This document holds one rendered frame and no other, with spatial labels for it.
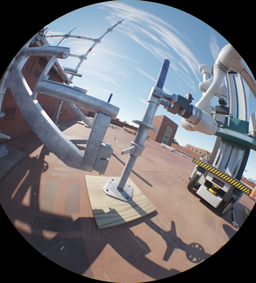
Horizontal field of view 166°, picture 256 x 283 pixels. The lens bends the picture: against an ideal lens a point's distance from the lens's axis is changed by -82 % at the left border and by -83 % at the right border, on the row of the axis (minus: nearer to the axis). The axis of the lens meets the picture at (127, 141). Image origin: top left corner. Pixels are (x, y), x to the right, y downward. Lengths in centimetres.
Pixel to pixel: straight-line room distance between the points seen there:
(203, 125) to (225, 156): 79
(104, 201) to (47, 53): 67
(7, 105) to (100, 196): 86
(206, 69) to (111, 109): 128
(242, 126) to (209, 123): 80
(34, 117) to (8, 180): 32
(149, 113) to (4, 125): 95
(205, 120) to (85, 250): 65
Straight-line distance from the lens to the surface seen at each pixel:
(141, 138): 36
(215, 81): 71
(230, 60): 79
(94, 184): 48
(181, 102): 38
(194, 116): 43
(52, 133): 34
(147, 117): 37
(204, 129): 48
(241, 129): 121
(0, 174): 55
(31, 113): 39
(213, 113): 84
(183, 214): 64
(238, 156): 117
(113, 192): 46
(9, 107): 86
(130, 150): 33
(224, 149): 117
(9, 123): 90
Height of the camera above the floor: 34
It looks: 9 degrees down
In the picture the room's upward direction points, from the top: 21 degrees clockwise
